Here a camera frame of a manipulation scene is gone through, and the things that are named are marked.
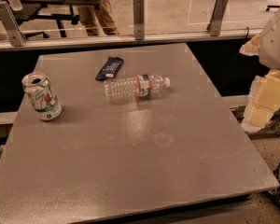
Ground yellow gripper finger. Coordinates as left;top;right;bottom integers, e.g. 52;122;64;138
241;70;280;133
239;34;260;56

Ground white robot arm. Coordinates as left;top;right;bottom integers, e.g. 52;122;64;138
240;8;280;133

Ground white green soda can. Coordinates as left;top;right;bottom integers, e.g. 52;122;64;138
21;72;62;121

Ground dark blue snack wrapper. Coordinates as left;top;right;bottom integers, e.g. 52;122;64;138
95;57;123;81

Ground black background table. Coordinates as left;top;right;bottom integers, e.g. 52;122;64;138
11;0;103;37

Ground metal barrier bracket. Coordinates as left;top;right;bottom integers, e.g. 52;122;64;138
133;0;145;40
0;1;25;47
207;0;229;36

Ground middle metal barrier bracket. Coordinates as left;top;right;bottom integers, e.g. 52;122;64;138
133;0;145;40

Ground right metal barrier bracket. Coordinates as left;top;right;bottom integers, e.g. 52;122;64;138
207;0;229;36

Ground left metal barrier bracket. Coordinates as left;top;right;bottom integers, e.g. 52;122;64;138
0;1;25;47

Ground clear plastic water bottle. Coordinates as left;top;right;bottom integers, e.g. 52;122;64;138
104;75;171;101

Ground person in tan trousers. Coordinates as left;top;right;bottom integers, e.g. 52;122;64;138
77;0;119;36

